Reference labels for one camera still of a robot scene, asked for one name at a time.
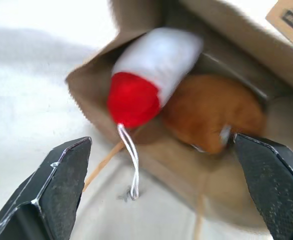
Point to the brown paper bag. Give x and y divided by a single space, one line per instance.
236 62

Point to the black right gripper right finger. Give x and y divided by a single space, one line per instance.
271 180

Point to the red and white plush toy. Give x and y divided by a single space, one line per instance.
149 82

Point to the orange plush toy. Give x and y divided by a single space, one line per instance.
211 112

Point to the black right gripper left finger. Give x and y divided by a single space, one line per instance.
49 190

